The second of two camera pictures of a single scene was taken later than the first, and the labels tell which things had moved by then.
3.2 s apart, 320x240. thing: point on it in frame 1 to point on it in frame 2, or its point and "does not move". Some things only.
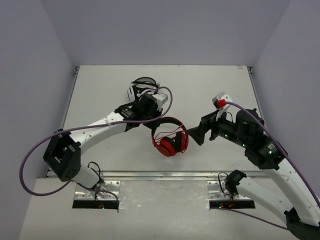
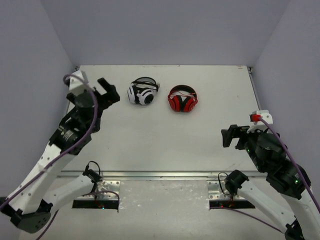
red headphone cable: x=160 y=135 to x=183 y=94
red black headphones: x=169 y=146 to x=182 y=98
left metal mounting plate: x=107 y=190 does not move
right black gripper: x=208 y=122 to x=234 y=132
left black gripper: x=152 y=122 to x=107 y=97
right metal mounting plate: x=217 y=190 does not move
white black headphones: x=141 y=86 does not move
